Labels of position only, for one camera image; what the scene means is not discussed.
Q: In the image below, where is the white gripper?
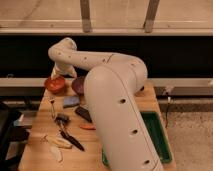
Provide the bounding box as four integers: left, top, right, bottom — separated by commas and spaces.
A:
53, 62, 77, 78

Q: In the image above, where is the purple bowl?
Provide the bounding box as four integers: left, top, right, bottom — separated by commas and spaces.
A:
71, 76, 85, 95

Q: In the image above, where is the orange bowl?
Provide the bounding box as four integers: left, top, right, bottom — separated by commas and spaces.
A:
44, 76, 65, 94

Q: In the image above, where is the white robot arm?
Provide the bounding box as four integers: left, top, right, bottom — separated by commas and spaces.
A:
48, 38, 164, 171

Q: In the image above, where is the green plastic tray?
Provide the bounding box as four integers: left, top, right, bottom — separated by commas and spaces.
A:
95, 110, 172, 171

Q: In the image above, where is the blue sponge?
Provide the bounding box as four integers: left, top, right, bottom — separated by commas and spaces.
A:
63, 96, 80, 108

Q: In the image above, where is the black rectangular block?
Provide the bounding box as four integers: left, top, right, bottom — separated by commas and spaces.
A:
75, 106, 92, 122

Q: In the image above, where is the black brush head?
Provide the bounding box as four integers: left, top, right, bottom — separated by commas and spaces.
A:
55, 113, 70, 126

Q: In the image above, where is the red chili pepper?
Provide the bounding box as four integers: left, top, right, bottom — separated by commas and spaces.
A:
79, 125, 96, 130

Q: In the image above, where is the lower corn husk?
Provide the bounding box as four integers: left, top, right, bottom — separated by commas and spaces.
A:
50, 146, 63, 162

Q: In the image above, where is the black chair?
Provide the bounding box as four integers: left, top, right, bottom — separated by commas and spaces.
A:
0, 101, 29, 171

